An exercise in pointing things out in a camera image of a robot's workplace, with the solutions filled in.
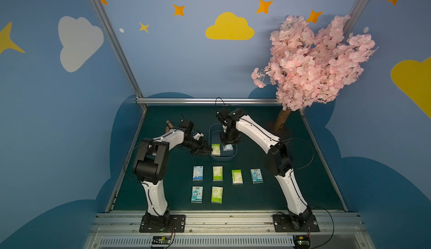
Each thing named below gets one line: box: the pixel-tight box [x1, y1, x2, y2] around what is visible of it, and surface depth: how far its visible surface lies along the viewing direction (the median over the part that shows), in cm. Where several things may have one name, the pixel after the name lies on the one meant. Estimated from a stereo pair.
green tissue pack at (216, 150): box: [211, 143, 221, 156], surface depth 98 cm
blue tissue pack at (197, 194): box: [190, 186, 204, 204], surface depth 82 cm
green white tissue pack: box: [212, 166, 223, 182], surface depth 90 cm
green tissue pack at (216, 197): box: [211, 186, 224, 205], surface depth 82 cm
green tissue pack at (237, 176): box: [231, 169, 244, 185], surface depth 88 cm
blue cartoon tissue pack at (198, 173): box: [193, 165, 204, 182], surface depth 90 cm
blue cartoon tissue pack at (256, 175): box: [250, 168, 264, 184], surface depth 88 cm
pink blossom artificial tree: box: [251, 15, 379, 131], surface depth 70 cm
